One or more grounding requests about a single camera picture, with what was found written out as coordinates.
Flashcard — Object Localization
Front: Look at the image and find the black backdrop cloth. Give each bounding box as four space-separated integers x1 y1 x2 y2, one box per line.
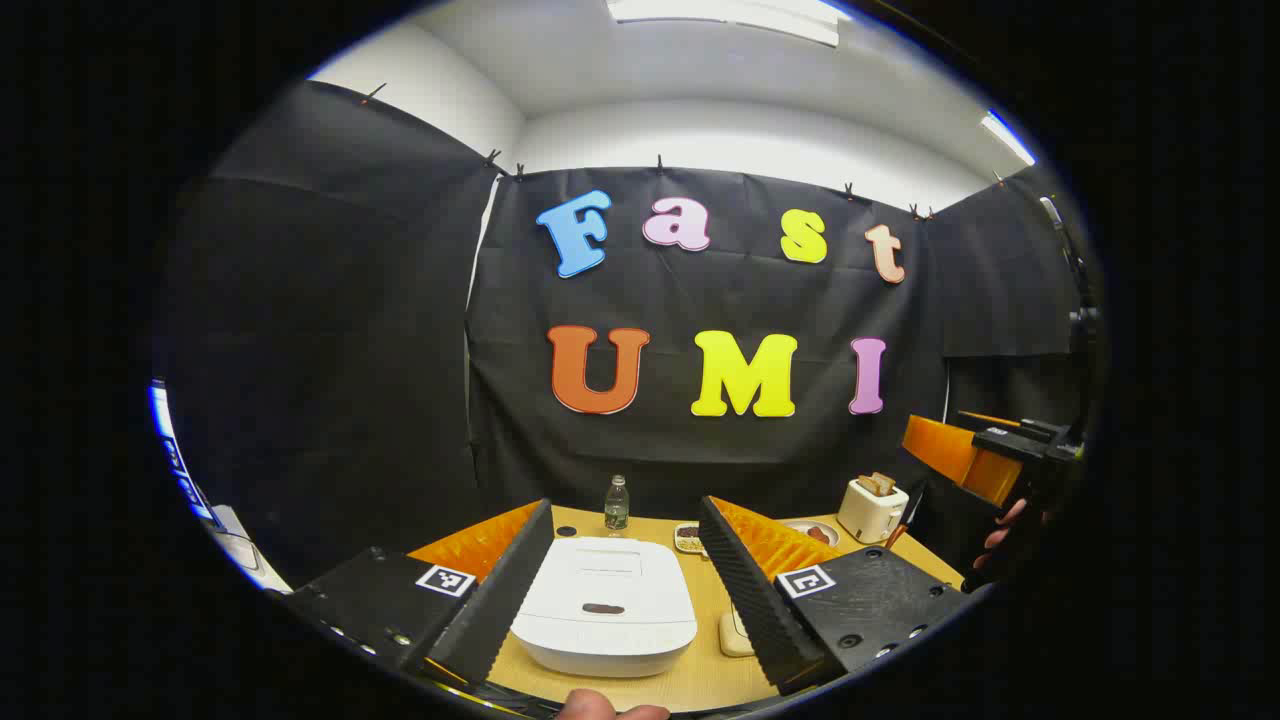
155 80 1101 591

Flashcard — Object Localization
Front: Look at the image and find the white toaster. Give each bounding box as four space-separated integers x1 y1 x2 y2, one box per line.
837 476 911 545

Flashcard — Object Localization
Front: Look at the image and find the row of black cloth clips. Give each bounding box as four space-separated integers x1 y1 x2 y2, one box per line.
360 80 936 221

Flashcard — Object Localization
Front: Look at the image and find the long ceiling light panel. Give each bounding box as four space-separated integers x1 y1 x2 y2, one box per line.
605 0 841 47

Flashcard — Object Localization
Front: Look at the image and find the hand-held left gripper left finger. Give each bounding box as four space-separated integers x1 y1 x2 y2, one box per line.
283 498 556 691

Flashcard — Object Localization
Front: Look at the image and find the small ceiling light panel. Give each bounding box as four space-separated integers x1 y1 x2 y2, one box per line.
980 110 1037 167

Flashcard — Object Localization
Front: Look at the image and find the white rice cooker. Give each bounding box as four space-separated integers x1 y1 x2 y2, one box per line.
510 536 699 679

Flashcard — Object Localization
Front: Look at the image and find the white round plate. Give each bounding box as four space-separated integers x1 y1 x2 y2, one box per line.
780 517 841 549

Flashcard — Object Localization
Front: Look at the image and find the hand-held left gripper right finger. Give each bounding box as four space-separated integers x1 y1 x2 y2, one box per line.
697 495 976 698

